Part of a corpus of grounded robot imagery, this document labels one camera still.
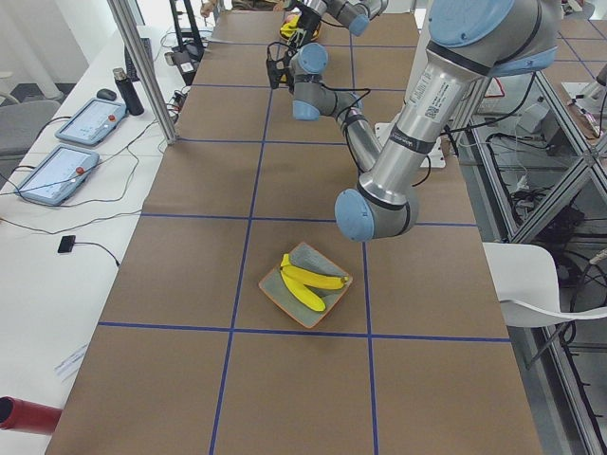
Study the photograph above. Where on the brown paper table cover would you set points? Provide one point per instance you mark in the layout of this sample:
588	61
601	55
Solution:
190	357

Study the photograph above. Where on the near blue teach pendant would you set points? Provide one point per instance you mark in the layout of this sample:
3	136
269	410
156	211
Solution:
58	176

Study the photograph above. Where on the white chair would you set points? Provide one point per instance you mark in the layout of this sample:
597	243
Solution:
526	283

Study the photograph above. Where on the black computer mouse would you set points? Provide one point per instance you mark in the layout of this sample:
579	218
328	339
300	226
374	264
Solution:
106	94

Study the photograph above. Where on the grey square plate orange rim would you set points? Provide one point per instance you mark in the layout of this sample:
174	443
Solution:
311	259

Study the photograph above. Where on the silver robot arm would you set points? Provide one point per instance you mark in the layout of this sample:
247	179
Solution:
469	40
355	16

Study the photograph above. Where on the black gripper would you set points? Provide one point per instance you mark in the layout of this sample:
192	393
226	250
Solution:
307	20

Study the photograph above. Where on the brown woven wicker basket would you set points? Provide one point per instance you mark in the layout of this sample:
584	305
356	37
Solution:
290	26

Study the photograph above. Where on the yellow banana with brown tip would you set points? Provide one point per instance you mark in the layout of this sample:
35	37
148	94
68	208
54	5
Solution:
314	279

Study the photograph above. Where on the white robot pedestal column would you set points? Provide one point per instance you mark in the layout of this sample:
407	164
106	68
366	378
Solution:
420	56

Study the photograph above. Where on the red cylinder bottle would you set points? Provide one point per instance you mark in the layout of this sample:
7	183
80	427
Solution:
24	416

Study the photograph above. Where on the far blue teach pendant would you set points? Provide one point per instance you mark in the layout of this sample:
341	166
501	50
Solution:
93	122

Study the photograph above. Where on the black water bottle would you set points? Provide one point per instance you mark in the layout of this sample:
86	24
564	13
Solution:
128	92

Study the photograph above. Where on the grey aluminium frame post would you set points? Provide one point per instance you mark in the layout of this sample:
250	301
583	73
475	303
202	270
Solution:
128	29

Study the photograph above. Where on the plain yellow banana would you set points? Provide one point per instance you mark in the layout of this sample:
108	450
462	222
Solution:
299	290

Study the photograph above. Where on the blue teach pendant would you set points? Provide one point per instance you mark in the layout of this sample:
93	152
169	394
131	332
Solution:
93	122
58	176

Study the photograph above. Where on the small black phone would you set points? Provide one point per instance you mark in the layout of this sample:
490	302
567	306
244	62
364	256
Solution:
66	244

